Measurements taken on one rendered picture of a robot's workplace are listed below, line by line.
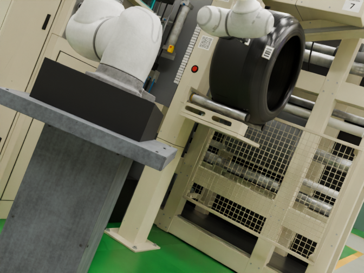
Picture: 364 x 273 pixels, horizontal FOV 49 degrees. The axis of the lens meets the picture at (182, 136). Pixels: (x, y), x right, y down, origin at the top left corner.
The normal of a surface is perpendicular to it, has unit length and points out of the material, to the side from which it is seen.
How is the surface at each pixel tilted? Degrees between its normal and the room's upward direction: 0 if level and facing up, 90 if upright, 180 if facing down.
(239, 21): 131
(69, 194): 90
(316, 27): 90
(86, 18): 89
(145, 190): 90
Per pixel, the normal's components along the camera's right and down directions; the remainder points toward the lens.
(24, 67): -0.47, -0.16
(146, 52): 0.61, 0.21
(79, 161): -0.05, 0.01
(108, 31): -0.57, -0.32
